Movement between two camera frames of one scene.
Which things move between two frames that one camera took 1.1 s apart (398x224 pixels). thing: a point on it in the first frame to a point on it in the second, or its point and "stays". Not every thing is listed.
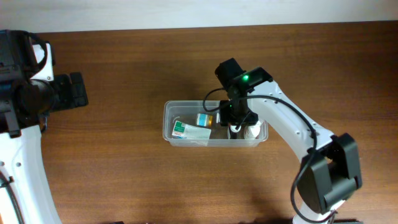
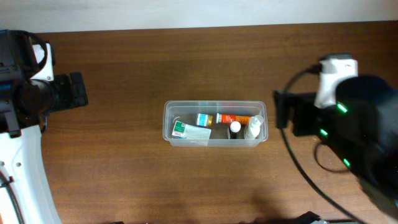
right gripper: (224, 115) to (303, 104)
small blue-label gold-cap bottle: (204, 120) stays
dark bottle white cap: (234, 131) stays
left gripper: (65, 85) stays
